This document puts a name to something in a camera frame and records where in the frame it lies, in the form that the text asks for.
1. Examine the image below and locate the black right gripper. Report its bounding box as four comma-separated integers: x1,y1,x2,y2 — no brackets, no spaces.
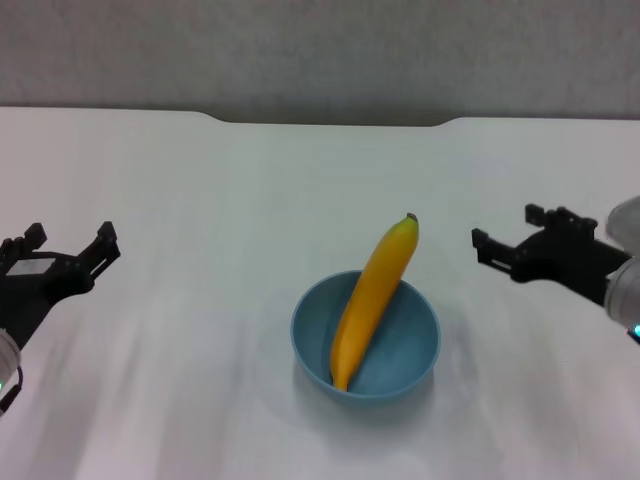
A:
470,203,633,307

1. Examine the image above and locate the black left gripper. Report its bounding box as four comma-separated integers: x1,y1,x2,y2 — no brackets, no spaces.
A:
0,220,123,352

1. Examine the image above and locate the blue bowl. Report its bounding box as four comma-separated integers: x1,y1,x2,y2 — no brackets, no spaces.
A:
290,270,442,410

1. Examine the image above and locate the yellow banana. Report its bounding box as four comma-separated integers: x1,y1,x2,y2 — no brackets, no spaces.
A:
329,212,421,392

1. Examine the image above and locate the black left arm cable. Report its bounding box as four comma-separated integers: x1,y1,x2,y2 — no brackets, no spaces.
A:
0,366,26,412

